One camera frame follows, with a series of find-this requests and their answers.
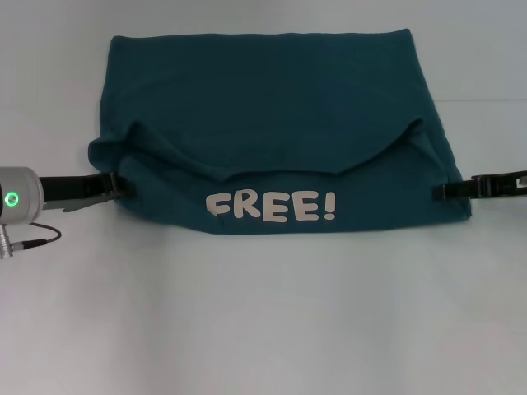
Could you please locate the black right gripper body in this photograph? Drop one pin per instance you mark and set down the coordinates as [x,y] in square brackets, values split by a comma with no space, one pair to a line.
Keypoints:
[500,184]

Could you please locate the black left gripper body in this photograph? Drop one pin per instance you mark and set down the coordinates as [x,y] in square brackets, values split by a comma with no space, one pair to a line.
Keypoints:
[74,190]

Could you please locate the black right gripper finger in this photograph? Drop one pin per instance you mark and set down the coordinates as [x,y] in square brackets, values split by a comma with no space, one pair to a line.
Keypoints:
[453,191]

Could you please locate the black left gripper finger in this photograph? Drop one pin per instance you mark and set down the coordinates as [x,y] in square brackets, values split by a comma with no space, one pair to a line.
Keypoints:
[123,190]

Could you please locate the teal blue t-shirt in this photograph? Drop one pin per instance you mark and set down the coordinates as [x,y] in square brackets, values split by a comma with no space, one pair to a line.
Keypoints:
[267,123]

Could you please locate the silver straight plug connector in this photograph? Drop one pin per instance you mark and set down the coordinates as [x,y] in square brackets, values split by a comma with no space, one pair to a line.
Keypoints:
[4,243]

